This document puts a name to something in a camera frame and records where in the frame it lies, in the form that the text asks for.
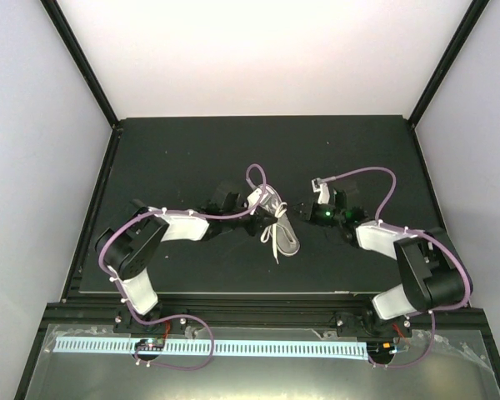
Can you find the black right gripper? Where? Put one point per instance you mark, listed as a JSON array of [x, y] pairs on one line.
[[306, 216]]

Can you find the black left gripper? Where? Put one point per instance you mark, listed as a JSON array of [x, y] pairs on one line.
[[259, 221]]

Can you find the grey canvas sneaker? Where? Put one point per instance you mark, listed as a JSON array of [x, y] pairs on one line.
[[287, 241]]

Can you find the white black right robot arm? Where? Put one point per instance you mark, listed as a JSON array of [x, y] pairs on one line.
[[432, 276]]

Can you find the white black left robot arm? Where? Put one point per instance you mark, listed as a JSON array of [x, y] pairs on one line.
[[124, 254]]

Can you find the right controller circuit board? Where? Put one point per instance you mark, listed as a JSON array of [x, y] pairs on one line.
[[391, 348]]

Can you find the controller circuit board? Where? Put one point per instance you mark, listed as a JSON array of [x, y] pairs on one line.
[[391, 348], [150, 344]]

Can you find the left controller circuit board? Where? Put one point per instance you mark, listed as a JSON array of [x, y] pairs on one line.
[[150, 344]]

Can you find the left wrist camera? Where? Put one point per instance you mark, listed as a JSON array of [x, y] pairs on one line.
[[260, 197]]

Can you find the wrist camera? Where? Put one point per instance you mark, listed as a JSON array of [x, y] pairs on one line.
[[321, 189], [260, 197]]

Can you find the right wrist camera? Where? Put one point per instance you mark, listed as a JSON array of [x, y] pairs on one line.
[[321, 189]]

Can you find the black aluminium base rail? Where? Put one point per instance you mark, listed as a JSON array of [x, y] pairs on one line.
[[345, 315]]

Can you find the light blue slotted cable duct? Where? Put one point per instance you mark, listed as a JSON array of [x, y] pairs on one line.
[[217, 348]]

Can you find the black right frame post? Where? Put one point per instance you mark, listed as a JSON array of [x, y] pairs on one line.
[[468, 22]]

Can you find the black frame post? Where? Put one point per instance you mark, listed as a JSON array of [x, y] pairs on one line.
[[66, 33], [468, 22]]

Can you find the black left frame post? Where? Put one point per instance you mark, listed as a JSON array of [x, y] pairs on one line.
[[66, 33]]

